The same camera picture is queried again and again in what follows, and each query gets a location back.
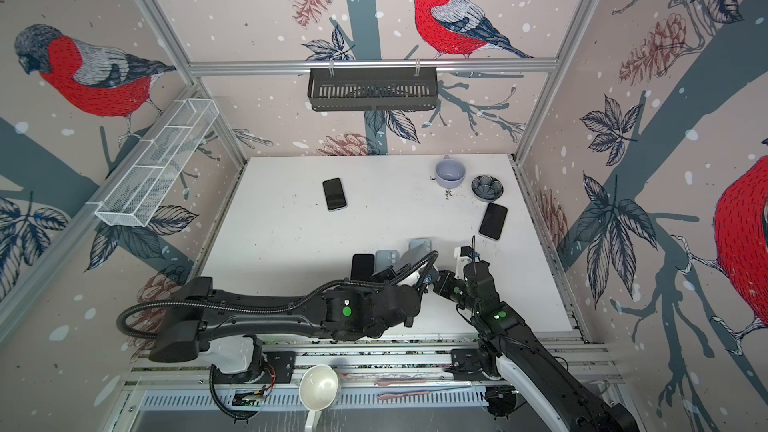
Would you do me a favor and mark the dark grey small bowl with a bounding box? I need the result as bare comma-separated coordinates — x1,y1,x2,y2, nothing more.
471,175,504,202

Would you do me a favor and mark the black phone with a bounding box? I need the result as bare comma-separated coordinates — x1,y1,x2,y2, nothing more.
322,178,347,211
350,253,375,282
479,203,508,241

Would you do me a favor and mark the white phone case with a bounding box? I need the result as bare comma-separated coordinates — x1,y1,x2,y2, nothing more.
396,238,434,273

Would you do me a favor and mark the white mesh wall shelf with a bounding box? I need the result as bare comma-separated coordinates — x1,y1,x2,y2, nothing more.
95,98,219,227

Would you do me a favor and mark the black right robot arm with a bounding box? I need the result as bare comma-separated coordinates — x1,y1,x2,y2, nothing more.
429,261,639,431

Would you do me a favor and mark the white ladle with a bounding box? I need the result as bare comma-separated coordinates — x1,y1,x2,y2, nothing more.
299,364,340,432

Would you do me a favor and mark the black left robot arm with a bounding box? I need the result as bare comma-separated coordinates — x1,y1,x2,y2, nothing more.
116,250,439,381

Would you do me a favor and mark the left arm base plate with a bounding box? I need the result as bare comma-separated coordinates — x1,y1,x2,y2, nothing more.
210,351,296,385

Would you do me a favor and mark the black hanging wire basket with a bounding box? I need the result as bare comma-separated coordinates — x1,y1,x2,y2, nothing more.
307,67,439,112

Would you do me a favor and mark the red pen on rail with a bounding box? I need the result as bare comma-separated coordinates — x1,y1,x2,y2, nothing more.
377,389,442,401

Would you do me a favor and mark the lavender cup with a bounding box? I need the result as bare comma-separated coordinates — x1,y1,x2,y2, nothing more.
434,155,466,190

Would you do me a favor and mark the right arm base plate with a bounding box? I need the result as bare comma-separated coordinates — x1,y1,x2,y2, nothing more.
449,347,535,383

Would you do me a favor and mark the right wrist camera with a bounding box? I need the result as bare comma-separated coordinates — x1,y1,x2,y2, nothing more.
454,235,481,279

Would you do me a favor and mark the light blue phone case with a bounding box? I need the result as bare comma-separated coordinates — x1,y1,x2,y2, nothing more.
372,250,400,282

